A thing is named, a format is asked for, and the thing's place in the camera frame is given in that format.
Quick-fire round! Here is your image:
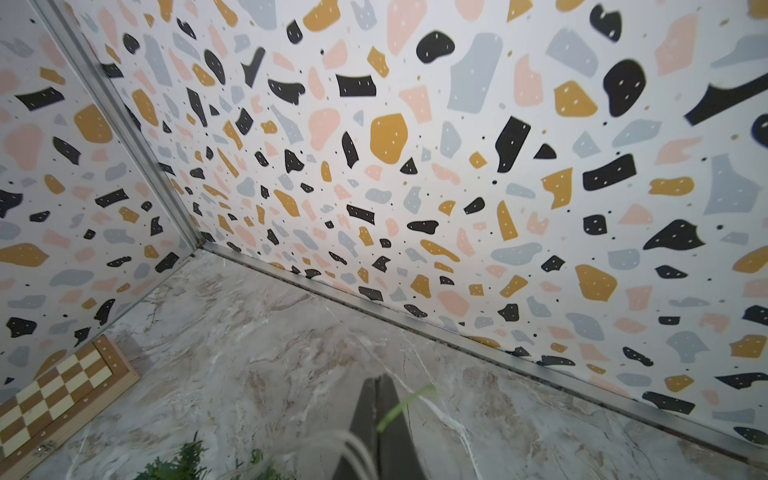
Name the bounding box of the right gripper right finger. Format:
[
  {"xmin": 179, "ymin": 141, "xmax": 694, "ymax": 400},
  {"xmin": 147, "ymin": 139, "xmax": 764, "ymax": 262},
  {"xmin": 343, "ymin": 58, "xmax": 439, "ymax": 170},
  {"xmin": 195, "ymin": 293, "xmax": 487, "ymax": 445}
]
[{"xmin": 377, "ymin": 375, "xmax": 426, "ymax": 480}]

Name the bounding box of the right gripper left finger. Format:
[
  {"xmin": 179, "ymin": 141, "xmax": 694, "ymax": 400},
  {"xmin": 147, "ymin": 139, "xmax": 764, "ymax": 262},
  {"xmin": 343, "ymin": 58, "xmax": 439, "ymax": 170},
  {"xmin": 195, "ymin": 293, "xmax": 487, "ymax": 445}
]
[{"xmin": 333, "ymin": 378, "xmax": 380, "ymax": 479}]

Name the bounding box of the small green christmas tree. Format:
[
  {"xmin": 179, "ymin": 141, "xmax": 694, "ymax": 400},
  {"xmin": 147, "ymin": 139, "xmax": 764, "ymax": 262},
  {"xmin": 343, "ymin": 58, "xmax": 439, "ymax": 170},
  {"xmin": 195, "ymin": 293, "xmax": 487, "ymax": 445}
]
[{"xmin": 131, "ymin": 383, "xmax": 439, "ymax": 480}]

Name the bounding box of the wooden chess board box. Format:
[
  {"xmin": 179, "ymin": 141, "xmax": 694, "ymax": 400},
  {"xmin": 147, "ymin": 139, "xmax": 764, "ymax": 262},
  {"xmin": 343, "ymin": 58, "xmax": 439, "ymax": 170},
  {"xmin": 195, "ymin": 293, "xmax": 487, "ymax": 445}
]
[{"xmin": 1, "ymin": 335, "xmax": 139, "ymax": 479}]

